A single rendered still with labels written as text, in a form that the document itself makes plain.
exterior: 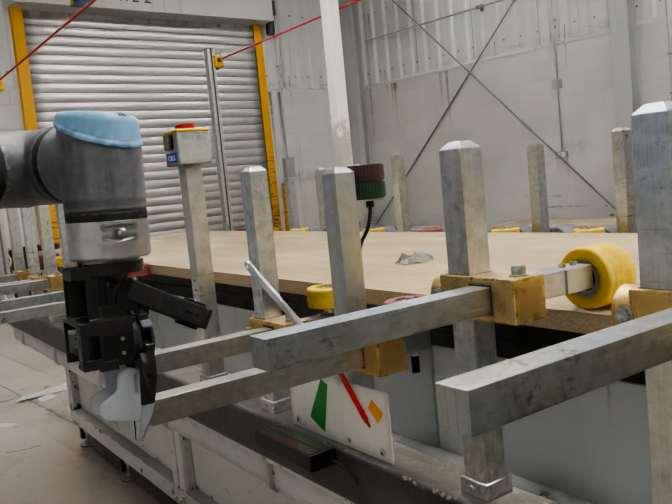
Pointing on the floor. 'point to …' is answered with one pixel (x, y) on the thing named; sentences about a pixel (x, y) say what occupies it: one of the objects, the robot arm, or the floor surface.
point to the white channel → (336, 83)
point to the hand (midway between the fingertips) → (144, 428)
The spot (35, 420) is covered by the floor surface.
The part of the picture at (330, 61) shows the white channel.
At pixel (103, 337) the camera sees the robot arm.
